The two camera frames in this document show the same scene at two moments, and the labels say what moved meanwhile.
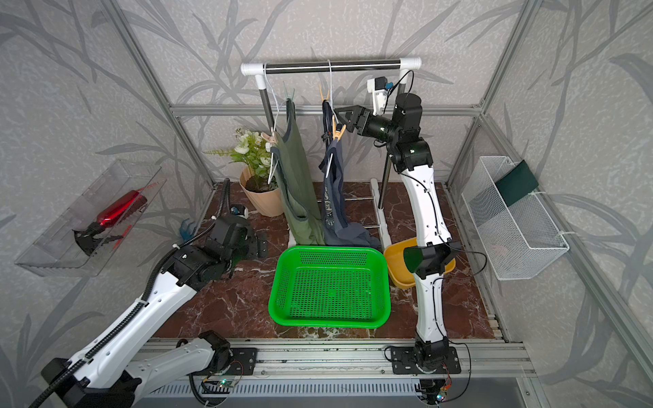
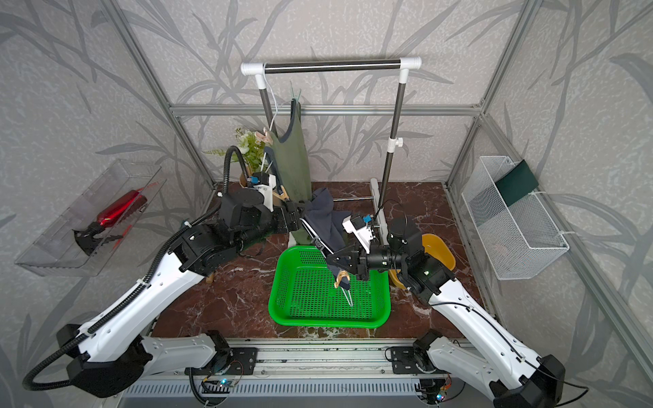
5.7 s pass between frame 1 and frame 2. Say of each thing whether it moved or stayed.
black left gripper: moved
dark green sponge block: stayed
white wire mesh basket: stayed
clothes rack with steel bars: stayed
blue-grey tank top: moved
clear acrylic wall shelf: stayed
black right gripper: moved
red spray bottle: stayed
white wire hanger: moved
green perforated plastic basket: stayed
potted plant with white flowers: stayed
